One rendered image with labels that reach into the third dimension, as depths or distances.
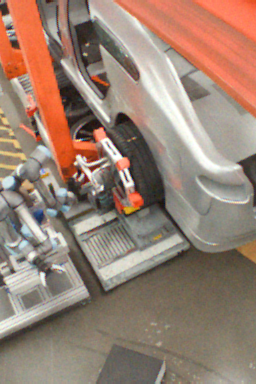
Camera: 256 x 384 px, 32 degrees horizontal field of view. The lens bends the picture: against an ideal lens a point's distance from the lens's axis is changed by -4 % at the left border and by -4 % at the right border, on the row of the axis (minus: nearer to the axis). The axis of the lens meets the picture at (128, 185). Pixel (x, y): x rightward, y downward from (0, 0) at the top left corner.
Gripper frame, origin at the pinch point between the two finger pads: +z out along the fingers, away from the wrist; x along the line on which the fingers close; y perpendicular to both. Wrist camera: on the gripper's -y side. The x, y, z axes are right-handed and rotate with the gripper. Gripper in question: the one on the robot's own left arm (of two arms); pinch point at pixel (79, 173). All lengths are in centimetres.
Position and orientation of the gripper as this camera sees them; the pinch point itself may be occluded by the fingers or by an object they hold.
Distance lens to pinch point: 359.5
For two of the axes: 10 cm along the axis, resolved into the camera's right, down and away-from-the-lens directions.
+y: 1.1, 6.5, 7.6
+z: 3.0, -7.5, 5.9
